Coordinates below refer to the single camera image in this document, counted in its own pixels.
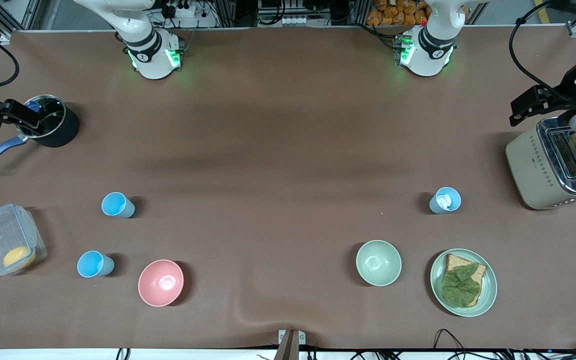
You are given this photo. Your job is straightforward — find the pink bowl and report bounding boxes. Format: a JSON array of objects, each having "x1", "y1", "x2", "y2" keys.
[{"x1": 138, "y1": 259, "x2": 185, "y2": 307}]

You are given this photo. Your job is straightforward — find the black pot with blue handle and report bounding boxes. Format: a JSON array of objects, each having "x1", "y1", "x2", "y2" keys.
[{"x1": 0, "y1": 94, "x2": 80, "y2": 173}]

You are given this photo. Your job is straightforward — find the orange snack packets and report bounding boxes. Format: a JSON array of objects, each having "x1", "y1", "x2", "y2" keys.
[{"x1": 366, "y1": 0, "x2": 430, "y2": 27}]

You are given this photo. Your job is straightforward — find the pale green plate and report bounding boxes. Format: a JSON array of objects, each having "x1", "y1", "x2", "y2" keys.
[{"x1": 429, "y1": 248, "x2": 498, "y2": 318}]

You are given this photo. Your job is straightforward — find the black looped cable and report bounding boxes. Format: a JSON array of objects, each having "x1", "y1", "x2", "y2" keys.
[{"x1": 433, "y1": 328, "x2": 470, "y2": 360}]

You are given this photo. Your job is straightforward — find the green lettuce leaf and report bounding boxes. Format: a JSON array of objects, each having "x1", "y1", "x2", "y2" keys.
[{"x1": 441, "y1": 263, "x2": 482, "y2": 308}]

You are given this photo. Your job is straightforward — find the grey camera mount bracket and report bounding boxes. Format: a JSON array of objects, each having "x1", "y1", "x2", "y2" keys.
[{"x1": 273, "y1": 328, "x2": 307, "y2": 360}]

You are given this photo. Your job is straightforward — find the blue cup holding tissue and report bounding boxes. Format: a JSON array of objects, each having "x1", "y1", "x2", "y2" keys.
[{"x1": 429, "y1": 186, "x2": 462, "y2": 215}]

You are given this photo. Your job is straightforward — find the plain blue cup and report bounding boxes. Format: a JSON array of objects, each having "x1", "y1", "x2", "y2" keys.
[
  {"x1": 101, "y1": 192, "x2": 136, "y2": 219},
  {"x1": 77, "y1": 250, "x2": 116, "y2": 278}
]

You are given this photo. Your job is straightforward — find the beige and chrome toaster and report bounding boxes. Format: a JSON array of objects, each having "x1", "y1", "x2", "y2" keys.
[{"x1": 505, "y1": 116, "x2": 576, "y2": 211}]

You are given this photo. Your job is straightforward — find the yellow round food piece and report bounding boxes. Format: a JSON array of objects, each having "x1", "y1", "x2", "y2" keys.
[{"x1": 2, "y1": 246, "x2": 37, "y2": 271}]

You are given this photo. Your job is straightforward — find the brown bread slice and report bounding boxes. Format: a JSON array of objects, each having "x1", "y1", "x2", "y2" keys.
[{"x1": 444, "y1": 253, "x2": 488, "y2": 308}]

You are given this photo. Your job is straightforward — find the pale green bowl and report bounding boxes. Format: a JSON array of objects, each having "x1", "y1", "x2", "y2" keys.
[{"x1": 355, "y1": 240, "x2": 403, "y2": 287}]

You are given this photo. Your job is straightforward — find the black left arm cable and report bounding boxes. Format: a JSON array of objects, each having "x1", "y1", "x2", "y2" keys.
[{"x1": 508, "y1": 0, "x2": 576, "y2": 103}]

